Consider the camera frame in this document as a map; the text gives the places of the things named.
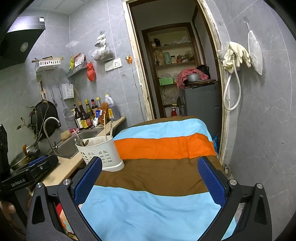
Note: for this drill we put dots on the white plastic utensil holder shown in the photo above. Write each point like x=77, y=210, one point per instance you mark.
x=104, y=148

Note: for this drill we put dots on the red plastic bag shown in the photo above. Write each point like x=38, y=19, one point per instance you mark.
x=91, y=75

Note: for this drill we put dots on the white rubber gloves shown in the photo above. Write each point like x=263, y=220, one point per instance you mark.
x=235, y=55

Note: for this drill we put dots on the large oil jug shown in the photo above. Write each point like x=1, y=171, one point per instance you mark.
x=112, y=108

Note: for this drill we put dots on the white box on wall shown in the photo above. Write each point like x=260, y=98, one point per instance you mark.
x=67, y=91

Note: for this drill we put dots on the black range hood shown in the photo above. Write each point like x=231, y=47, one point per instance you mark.
x=20, y=39

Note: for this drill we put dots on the yellow sponge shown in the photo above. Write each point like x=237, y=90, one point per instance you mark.
x=65, y=135

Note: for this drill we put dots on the wooden chopstick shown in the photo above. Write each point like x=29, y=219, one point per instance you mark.
x=111, y=128
x=105, y=133

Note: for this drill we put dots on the striped cloth blue orange brown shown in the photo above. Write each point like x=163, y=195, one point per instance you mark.
x=159, y=194

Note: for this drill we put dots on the white hanging mesh bag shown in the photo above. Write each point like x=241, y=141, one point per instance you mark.
x=254, y=50

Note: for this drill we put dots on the grey cabinet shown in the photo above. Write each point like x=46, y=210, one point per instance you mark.
x=205, y=103

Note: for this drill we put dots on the white basket shelf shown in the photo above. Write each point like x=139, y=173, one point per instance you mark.
x=47, y=63

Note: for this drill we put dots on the blue white packet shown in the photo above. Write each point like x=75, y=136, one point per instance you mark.
x=96, y=118

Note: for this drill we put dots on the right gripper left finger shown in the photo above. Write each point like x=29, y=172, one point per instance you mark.
x=85, y=179

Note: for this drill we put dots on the wooden shelving unit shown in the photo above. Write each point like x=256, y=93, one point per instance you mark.
x=168, y=50

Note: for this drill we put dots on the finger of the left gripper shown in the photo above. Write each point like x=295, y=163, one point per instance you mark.
x=37, y=160

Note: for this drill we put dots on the stainless steel sink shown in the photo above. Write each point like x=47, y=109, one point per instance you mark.
x=67, y=148

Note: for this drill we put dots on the green box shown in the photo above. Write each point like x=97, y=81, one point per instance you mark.
x=166, y=81

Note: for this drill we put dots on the wire strainer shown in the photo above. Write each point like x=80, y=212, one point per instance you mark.
x=67, y=113

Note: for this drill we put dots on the red cloth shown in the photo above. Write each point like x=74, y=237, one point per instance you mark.
x=182, y=76

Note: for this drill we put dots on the grey wall shelf rack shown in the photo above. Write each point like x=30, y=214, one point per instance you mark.
x=76, y=69

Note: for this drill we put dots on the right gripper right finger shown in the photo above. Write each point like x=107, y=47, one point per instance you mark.
x=214, y=180

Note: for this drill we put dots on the black wok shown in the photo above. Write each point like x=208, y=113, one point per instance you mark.
x=42, y=111

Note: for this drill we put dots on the white wall socket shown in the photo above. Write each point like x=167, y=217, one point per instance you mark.
x=113, y=64

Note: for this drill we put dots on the clear bag of dried goods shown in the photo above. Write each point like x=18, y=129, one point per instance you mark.
x=102, y=53

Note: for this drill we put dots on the orange spice bag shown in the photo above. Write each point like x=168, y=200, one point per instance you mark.
x=103, y=109

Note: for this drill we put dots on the dark soy sauce bottle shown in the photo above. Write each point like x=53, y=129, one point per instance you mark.
x=85, y=119

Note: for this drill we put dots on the person left hand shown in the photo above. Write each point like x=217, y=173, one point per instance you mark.
x=9, y=210

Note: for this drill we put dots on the metal pot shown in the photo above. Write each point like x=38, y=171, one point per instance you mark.
x=195, y=77

